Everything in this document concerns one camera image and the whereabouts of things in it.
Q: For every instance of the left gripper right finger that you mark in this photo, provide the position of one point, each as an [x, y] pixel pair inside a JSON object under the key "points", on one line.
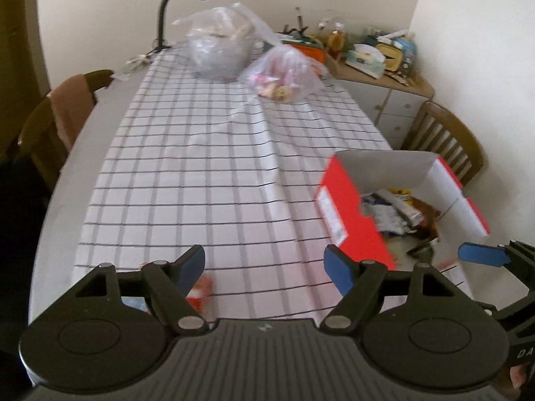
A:
{"points": [[359, 284]]}

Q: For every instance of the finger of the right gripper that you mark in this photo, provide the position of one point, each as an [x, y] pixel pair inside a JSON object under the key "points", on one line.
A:
{"points": [[483, 254]]}

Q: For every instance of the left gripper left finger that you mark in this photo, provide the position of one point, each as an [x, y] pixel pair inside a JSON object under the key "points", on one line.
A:
{"points": [[168, 285]]}

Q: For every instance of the small red snack packet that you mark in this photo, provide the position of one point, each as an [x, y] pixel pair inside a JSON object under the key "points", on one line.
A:
{"points": [[200, 293]]}

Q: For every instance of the white blue snack packet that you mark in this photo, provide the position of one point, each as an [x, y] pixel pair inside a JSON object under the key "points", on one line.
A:
{"points": [[392, 214]]}

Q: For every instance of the red white cardboard box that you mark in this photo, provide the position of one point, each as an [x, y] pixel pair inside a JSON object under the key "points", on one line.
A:
{"points": [[352, 174]]}

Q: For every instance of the checked white tablecloth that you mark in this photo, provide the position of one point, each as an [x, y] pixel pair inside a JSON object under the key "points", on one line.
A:
{"points": [[197, 162]]}

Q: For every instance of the right wooden chair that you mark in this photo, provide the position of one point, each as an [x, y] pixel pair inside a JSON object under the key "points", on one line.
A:
{"points": [[438, 130]]}

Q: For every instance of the wooden chair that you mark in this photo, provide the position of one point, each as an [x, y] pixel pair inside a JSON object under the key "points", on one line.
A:
{"points": [[52, 128], [438, 130]]}

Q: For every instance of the white wooden cabinet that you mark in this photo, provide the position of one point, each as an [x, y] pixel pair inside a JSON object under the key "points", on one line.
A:
{"points": [[391, 106]]}

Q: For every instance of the left wooden chair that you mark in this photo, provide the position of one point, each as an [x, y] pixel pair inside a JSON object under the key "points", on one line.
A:
{"points": [[52, 128]]}

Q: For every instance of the yellow tissue box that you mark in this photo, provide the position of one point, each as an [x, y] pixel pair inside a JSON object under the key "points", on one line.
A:
{"points": [[393, 55]]}

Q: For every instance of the white green tissue pack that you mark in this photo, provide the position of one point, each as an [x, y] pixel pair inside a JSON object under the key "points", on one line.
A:
{"points": [[366, 59]]}

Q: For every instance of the small clear snack bag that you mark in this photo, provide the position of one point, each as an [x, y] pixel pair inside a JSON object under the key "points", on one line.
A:
{"points": [[284, 74]]}

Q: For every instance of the orange lidded container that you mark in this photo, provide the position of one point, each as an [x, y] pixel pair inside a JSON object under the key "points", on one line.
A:
{"points": [[313, 50]]}

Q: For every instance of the glass bottle amber liquid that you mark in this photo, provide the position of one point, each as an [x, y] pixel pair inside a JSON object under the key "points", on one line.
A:
{"points": [[336, 41]]}

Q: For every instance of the large clear plastic bag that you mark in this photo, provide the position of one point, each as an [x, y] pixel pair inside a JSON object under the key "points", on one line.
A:
{"points": [[221, 40]]}

